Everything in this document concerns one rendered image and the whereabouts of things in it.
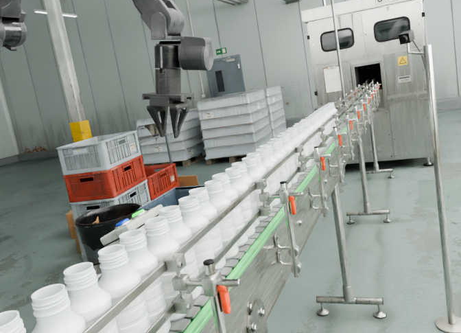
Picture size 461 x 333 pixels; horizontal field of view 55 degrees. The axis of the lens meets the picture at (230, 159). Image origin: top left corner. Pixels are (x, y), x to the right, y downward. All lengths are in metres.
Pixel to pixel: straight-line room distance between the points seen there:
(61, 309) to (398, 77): 5.35
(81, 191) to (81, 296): 3.04
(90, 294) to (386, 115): 5.31
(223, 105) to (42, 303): 7.35
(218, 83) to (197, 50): 11.12
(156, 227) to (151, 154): 8.02
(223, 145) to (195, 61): 6.96
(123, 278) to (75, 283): 0.07
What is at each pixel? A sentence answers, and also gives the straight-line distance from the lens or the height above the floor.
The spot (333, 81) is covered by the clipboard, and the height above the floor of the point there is 1.19.
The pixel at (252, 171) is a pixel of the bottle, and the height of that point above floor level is 1.13.
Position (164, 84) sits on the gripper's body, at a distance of 0.98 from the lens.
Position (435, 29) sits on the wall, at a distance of 11.23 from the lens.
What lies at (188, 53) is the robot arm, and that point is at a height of 1.43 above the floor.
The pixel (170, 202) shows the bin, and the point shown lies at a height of 0.90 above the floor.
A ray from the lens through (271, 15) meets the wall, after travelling 11.67.
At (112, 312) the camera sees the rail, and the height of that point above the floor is 1.11.
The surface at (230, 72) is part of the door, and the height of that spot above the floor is 1.68.
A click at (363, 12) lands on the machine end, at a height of 1.93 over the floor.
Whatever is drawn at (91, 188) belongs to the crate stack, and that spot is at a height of 0.76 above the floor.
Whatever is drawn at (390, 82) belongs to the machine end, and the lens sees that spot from 5.70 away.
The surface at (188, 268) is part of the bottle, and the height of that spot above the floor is 1.06.
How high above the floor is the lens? 1.36
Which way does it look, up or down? 10 degrees down
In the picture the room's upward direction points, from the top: 10 degrees counter-clockwise
